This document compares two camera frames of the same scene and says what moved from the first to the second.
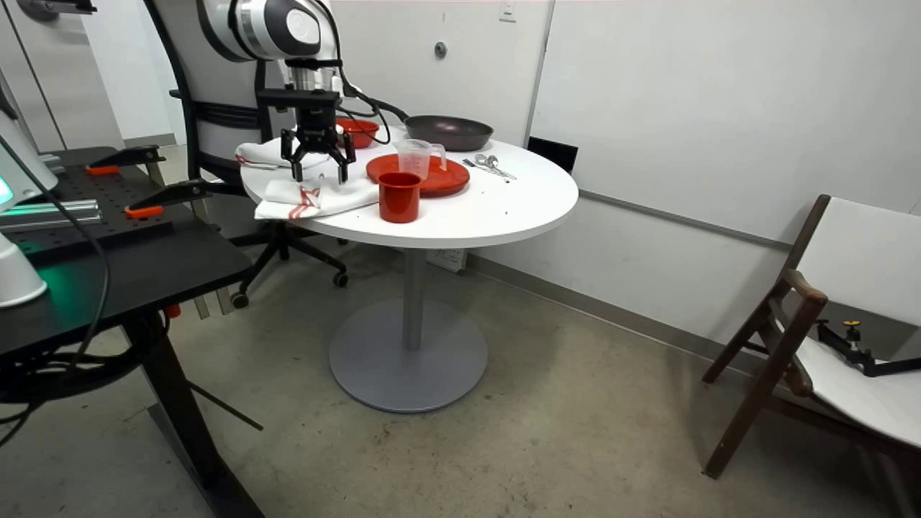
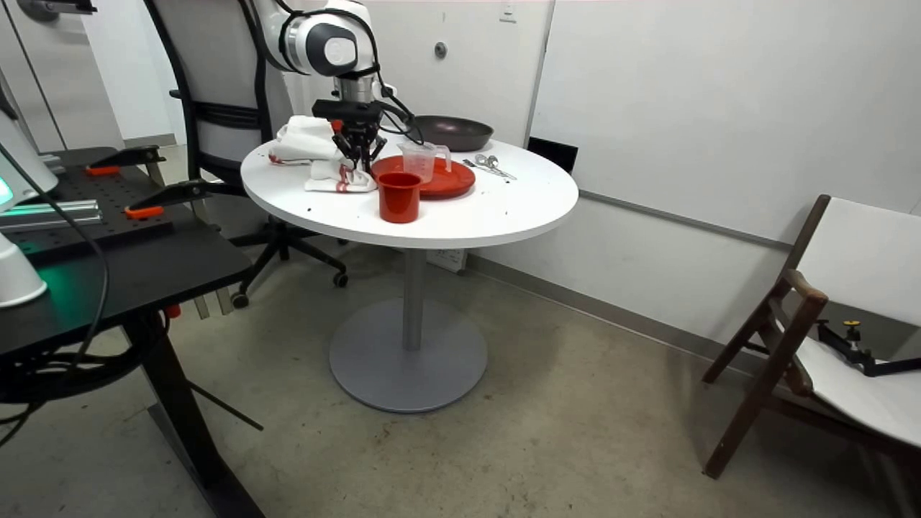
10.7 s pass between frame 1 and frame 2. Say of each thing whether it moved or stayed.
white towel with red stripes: moved
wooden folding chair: stayed
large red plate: stayed
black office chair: stayed
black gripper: moved
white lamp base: stayed
